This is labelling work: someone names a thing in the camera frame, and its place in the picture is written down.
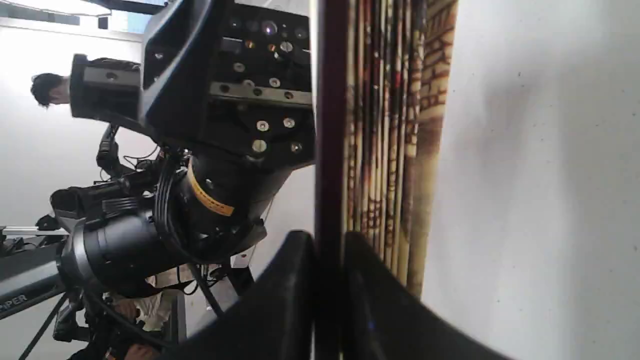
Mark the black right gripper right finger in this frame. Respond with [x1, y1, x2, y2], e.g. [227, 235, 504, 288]
[342, 232, 505, 360]

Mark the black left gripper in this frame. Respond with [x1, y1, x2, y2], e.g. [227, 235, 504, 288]
[70, 0, 315, 211]

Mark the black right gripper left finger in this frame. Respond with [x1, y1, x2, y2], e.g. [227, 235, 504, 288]
[160, 230, 316, 360]

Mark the folding paper fan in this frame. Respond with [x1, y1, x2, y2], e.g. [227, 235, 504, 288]
[313, 0, 459, 360]

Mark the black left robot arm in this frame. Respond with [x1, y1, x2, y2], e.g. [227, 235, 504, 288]
[1, 0, 315, 318]

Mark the person in background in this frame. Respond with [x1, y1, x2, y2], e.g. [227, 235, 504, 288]
[30, 73, 70, 109]

